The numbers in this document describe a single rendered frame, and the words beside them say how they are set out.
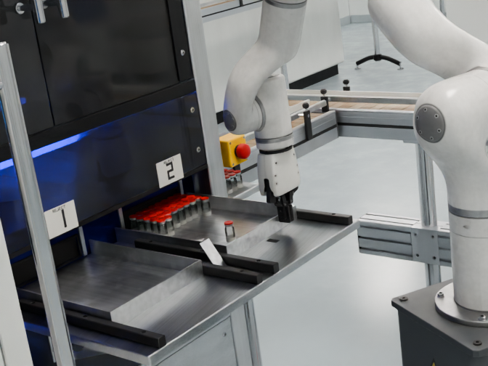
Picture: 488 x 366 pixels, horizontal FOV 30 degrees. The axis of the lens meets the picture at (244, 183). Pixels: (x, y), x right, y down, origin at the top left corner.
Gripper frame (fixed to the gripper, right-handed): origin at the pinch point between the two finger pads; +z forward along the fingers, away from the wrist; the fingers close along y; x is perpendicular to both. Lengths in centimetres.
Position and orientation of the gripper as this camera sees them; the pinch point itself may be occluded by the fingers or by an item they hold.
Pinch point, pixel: (285, 213)
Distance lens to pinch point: 206.6
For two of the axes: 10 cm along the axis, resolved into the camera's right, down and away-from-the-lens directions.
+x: 7.7, 0.5, -6.3
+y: -6.2, 3.0, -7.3
